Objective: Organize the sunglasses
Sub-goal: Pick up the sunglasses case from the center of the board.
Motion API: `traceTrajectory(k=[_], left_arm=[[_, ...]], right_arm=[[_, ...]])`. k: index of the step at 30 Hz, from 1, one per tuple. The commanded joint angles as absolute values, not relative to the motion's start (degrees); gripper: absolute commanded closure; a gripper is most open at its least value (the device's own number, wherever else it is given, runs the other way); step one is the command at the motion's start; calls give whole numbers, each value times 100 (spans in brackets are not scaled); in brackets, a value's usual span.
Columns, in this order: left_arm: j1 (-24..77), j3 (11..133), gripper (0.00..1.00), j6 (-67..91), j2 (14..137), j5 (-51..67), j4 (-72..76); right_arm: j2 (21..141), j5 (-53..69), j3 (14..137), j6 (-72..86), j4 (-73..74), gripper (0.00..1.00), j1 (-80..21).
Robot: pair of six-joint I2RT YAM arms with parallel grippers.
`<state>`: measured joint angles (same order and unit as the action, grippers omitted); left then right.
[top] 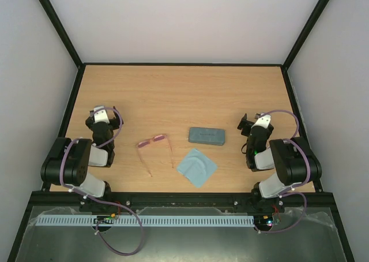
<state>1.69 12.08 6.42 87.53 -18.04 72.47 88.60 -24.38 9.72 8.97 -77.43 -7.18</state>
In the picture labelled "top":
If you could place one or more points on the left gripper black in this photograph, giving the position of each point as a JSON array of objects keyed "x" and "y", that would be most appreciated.
[{"x": 116, "y": 123}]

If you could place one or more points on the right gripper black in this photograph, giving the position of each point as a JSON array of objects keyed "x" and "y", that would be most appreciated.
[{"x": 248, "y": 127}]

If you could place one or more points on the grey glasses case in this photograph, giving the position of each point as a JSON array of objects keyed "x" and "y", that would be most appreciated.
[{"x": 208, "y": 136}]

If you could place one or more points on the pink translucent sunglasses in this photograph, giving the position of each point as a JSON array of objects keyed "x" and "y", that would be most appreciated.
[{"x": 154, "y": 147}]

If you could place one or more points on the light blue cleaning cloth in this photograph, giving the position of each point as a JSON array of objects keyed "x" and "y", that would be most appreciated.
[{"x": 196, "y": 167}]

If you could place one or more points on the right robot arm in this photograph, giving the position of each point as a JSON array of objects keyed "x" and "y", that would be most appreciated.
[{"x": 293, "y": 160}]

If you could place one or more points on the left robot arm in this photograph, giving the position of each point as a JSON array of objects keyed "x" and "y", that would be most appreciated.
[{"x": 68, "y": 160}]

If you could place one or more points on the metal tray foreground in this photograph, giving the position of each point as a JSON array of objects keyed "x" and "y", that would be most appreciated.
[{"x": 296, "y": 235}]

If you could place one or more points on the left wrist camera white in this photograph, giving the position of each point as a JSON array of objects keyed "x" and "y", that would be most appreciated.
[{"x": 100, "y": 114}]

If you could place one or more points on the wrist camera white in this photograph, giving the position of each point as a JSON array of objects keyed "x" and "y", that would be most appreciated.
[
  {"x": 263, "y": 122},
  {"x": 100, "y": 114}
]

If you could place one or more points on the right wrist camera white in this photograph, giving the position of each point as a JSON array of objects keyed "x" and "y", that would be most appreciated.
[{"x": 263, "y": 122}]

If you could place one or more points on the black aluminium frame rail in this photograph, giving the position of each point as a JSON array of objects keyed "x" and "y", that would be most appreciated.
[{"x": 225, "y": 202}]

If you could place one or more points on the light blue slotted cable duct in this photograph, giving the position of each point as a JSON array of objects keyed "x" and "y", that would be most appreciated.
[{"x": 146, "y": 221}]

